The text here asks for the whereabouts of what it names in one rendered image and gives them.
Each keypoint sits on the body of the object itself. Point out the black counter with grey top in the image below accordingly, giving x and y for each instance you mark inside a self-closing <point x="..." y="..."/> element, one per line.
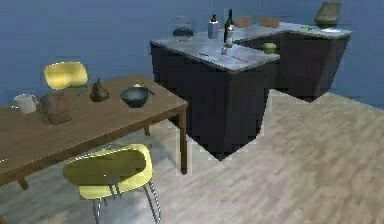
<point x="230" y="100"/>

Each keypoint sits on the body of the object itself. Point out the dark blue bowl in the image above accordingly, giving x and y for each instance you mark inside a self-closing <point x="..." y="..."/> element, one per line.
<point x="134" y="96"/>

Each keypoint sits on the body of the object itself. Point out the small grey shaker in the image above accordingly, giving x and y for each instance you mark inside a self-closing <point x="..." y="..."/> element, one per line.
<point x="224" y="50"/>

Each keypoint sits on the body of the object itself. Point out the glass jar with dark base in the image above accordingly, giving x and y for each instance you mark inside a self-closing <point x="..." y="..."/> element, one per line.
<point x="182" y="30"/>

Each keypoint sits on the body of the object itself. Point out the grey spray bottle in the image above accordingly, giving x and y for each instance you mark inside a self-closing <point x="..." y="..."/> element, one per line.
<point x="213" y="28"/>

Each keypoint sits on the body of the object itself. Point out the dark green wine bottle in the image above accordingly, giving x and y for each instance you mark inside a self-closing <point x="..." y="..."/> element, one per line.
<point x="228" y="28"/>

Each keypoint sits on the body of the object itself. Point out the dark olive pear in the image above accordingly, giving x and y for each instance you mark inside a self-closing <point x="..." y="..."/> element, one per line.
<point x="99" y="93"/>

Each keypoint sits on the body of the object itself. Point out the green apple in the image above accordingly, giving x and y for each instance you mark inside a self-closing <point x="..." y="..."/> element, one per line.
<point x="269" y="48"/>

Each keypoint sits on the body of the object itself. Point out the yellow chair with metal legs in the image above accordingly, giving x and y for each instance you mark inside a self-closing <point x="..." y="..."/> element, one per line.
<point x="110" y="173"/>
<point x="65" y="74"/>

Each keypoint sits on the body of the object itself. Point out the brown round bread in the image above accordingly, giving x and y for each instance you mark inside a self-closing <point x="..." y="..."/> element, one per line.
<point x="269" y="22"/>
<point x="244" y="22"/>

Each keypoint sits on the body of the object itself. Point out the brown wooden dining table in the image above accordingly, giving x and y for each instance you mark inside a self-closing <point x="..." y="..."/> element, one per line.
<point x="86" y="126"/>

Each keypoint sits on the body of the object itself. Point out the brown bread loaf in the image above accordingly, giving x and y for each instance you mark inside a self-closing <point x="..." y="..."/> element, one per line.
<point x="57" y="108"/>

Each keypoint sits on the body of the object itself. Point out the green sponge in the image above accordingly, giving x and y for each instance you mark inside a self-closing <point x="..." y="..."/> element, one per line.
<point x="306" y="28"/>

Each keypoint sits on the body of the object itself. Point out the white mug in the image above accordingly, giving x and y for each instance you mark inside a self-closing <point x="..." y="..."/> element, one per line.
<point x="25" y="103"/>

